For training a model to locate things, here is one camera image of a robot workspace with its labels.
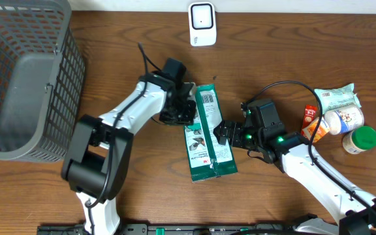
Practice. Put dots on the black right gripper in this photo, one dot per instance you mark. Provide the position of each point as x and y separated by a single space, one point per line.
238 127

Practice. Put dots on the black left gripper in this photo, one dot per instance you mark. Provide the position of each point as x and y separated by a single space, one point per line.
188 122

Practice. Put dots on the green 3M glove package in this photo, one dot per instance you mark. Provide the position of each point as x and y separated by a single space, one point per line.
207 158

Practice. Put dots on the red stick packet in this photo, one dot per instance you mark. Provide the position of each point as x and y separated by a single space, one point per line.
309 115

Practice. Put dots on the orange small box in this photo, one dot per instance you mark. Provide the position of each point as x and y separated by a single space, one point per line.
322 130

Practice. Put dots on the light green wipes pack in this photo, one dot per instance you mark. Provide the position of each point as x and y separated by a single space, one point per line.
337 98

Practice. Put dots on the white blue label tub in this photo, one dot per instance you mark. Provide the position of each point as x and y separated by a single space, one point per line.
344 119

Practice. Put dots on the green lid jar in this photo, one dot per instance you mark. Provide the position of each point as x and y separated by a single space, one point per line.
359 140

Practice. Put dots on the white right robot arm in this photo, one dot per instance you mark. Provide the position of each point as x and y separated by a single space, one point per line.
353 209

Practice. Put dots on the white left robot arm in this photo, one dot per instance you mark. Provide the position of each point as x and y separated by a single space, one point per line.
99 152

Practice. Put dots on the white barcode scanner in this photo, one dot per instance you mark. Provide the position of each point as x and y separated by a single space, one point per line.
202 24

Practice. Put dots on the grey plastic basket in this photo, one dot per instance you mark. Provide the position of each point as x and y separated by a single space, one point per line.
42 73

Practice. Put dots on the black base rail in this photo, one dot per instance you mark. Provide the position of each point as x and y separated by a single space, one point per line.
144 229

